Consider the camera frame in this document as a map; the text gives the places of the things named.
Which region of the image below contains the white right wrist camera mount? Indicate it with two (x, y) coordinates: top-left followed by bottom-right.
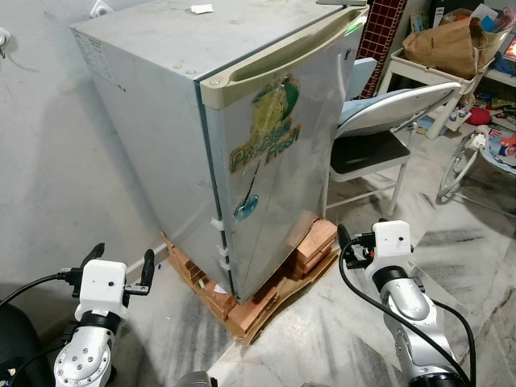
(372, 219), (414, 272)

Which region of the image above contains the maroon checkered panel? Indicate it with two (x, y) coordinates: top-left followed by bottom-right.
(357, 0), (408, 99)

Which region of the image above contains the orange clay brick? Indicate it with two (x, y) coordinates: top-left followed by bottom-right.
(292, 216), (339, 260)
(226, 284), (281, 340)
(161, 234), (202, 283)
(290, 252), (339, 281)
(189, 270), (239, 322)

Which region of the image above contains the beige fridge door handle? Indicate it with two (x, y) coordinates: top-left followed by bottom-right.
(198, 7), (368, 110)

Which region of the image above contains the white baby walker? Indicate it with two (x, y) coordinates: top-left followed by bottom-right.
(436, 127), (516, 205)

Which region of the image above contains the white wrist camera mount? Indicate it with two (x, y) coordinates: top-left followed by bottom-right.
(76, 259), (128, 320)
(372, 219), (414, 272)

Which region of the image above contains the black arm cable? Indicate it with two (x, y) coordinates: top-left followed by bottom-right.
(338, 242), (478, 387)
(0, 272), (78, 309)

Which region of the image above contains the white storage rack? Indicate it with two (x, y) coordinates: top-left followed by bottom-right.
(377, 47), (516, 139)

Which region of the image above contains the brown paper bag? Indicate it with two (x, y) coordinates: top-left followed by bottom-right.
(402, 16), (501, 80)

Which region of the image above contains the green yellow fridge sticker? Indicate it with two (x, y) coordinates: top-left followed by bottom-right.
(229, 74), (304, 223)

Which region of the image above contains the silver mini fridge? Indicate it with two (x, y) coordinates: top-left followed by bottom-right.
(71, 0), (370, 304)

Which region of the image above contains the black rounded object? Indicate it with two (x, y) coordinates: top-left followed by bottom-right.
(0, 304), (54, 387)

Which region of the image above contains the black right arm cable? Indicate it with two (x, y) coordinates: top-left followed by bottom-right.
(338, 242), (478, 387)

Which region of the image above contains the silver fridge door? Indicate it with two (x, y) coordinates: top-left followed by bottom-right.
(198, 6), (370, 304)

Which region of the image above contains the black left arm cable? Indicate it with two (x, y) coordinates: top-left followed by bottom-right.
(0, 272), (78, 309)

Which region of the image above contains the grey folding chair black seat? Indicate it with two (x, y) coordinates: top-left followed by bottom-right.
(327, 58), (463, 218)

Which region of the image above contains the white wall socket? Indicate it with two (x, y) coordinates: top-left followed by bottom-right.
(90, 0), (114, 18)

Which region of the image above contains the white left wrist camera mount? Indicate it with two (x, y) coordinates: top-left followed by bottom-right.
(76, 259), (128, 320)

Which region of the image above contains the grey robot leg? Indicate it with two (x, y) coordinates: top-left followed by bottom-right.
(173, 370), (219, 387)

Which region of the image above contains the red ball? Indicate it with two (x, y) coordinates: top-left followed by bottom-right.
(468, 106), (493, 127)

